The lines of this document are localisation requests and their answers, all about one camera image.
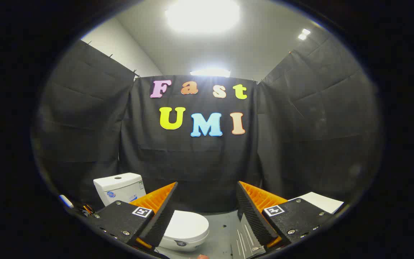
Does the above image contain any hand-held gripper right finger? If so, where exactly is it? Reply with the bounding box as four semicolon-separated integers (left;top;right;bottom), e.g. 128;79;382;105
236;181;337;249

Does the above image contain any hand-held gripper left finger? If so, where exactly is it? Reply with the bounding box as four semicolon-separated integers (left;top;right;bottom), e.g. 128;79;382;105
85;182;179;250

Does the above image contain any white toilet lid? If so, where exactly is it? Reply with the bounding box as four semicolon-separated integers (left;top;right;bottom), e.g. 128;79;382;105
163;210;210;242

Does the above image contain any white ceramic toilet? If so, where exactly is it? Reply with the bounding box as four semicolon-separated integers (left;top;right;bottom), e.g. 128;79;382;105
93;173;210;252

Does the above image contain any black backdrop cloth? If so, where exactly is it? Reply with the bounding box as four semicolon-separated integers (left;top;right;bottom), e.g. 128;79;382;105
31;27;383;213

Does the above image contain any white cylindrical object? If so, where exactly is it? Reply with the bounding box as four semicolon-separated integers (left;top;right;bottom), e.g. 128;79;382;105
59;194;74;209

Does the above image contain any rectangular ceiling light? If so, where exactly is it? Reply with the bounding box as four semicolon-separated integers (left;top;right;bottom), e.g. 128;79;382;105
190;68;231;78

